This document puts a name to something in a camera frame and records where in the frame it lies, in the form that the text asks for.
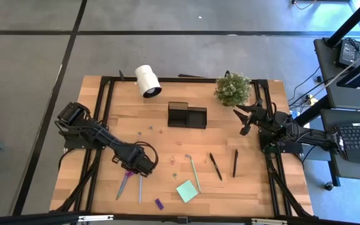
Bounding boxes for thin beige cord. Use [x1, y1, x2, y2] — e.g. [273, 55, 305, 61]
[306, 43, 360, 101]

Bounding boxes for green sticky note pad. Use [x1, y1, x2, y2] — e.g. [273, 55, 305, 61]
[176, 179, 199, 204]

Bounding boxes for silver metal bracket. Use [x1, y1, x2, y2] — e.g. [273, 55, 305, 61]
[77, 214, 114, 223]
[251, 217, 289, 225]

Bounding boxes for dark grey desk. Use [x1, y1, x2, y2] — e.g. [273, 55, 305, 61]
[313, 37, 360, 112]
[319, 108, 360, 183]

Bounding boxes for green potted plant black pot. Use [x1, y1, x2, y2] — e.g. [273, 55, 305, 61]
[213, 71, 253, 108]

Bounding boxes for yellow plug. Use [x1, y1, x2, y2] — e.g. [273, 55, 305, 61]
[303, 93, 319, 107]

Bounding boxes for black crossbeam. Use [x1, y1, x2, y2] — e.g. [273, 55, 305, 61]
[0, 211, 360, 225]

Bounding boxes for black power adapter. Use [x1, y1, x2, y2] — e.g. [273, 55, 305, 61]
[336, 39, 360, 68]

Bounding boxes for pale green pencil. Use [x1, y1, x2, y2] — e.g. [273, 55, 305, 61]
[188, 155, 203, 194]

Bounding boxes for black mesh desk organizer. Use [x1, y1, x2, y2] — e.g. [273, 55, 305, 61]
[167, 101, 208, 129]

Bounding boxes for purple pink handled scissors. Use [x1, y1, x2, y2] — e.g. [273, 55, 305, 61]
[115, 170, 135, 201]

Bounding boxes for black power cable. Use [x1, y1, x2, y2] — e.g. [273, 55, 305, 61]
[287, 67, 321, 106]

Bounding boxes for orange cable with plug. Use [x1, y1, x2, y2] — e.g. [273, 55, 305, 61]
[291, 0, 318, 10]

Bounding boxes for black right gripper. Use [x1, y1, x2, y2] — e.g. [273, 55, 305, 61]
[233, 105, 281, 136]

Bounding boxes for black aluminium table frame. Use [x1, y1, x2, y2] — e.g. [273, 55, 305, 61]
[50, 74, 315, 219]

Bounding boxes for black rig post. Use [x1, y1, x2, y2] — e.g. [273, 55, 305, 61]
[325, 0, 360, 48]
[293, 95, 330, 126]

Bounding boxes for black pen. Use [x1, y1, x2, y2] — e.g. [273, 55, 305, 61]
[209, 152, 223, 182]
[232, 149, 239, 179]

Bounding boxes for white cylindrical spot lamp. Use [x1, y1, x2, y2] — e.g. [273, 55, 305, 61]
[134, 64, 163, 99]

